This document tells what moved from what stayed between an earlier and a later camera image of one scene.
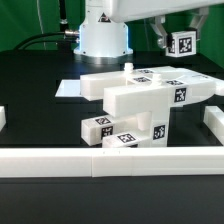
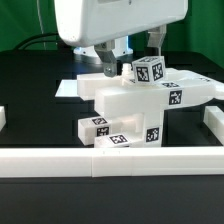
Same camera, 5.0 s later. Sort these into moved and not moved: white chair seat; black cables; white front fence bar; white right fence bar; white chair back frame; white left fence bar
Moved: white chair seat
Not moved: white left fence bar; white chair back frame; white front fence bar; black cables; white right fence bar
